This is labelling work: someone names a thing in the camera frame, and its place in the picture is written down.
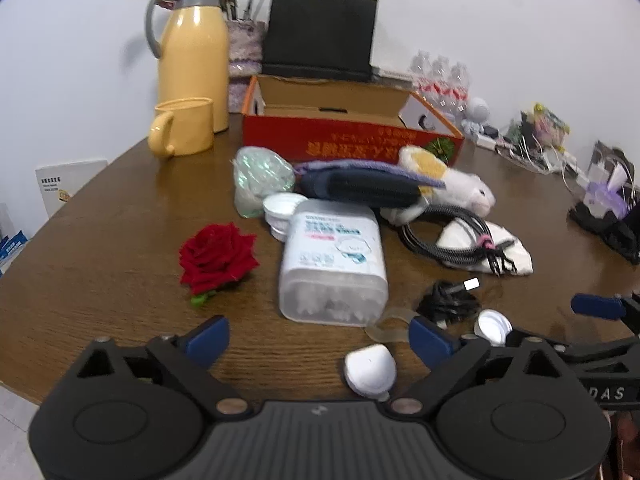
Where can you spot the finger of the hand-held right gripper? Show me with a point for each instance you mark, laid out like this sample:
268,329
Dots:
600,349
595,306

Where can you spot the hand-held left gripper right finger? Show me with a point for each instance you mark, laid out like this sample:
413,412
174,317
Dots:
430,342

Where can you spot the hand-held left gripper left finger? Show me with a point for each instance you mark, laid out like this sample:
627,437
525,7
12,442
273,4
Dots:
207,340

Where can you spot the white bottle cap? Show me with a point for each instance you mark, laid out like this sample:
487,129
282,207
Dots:
492,325

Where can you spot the red rose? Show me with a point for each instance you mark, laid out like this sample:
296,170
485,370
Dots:
217,257

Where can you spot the white face mask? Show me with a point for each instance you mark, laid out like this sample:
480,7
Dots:
515,255

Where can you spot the white tissue packet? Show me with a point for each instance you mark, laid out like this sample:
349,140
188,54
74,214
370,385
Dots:
330,270

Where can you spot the white yellow plush toy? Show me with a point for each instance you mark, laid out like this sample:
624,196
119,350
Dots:
465,187

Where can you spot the navy glasses case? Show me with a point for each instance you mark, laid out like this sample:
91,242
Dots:
360,187

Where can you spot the iridescent plastic wrapper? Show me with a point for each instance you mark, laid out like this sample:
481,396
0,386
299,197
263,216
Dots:
260,175

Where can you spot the purple knitted cloth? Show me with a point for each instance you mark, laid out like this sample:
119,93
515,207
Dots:
360,165

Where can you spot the orange cardboard box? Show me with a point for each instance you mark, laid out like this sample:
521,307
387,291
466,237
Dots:
320,142

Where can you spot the clear plastic strip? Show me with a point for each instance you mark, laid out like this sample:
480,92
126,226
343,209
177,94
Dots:
385,332

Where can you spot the white earbuds case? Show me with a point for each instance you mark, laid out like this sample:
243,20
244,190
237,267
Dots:
370,367

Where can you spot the black cloth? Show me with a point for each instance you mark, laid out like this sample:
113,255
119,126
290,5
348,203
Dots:
615,235

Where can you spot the gift bag with purple ribbon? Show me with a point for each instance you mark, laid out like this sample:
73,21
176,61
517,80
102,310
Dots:
607,185

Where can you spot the yellow pink snack packet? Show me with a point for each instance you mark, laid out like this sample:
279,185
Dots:
545,125

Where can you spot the yellow mug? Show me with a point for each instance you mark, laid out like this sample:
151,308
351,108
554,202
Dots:
187,127

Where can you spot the blue white boxes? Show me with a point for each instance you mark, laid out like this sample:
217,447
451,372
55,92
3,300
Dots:
12,252

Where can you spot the white robot toy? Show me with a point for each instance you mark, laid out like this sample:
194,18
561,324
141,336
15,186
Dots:
477,110

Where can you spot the clear water bottle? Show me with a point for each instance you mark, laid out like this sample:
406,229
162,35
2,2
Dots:
459,90
422,72
440,82

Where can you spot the white flat box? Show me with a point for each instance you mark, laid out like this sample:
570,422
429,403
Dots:
395,74

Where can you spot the yellow thermos jug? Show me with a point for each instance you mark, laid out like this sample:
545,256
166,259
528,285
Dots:
192,60

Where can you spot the purple white vase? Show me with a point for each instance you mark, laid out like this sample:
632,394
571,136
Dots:
245,50

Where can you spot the black paper bag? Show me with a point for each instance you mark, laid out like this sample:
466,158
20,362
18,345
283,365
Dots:
320,30

